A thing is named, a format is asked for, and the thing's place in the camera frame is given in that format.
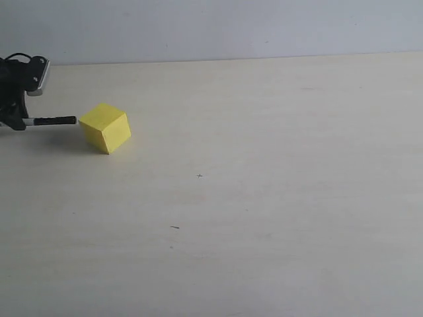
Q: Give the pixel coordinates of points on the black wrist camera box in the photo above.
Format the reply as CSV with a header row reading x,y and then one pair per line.
x,y
36,75

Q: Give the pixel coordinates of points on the black and white marker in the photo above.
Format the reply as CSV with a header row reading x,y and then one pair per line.
x,y
64,120

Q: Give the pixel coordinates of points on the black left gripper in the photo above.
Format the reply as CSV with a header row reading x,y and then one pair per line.
x,y
13,107

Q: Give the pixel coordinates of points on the yellow foam cube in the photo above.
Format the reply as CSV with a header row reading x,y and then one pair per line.
x,y
105,127

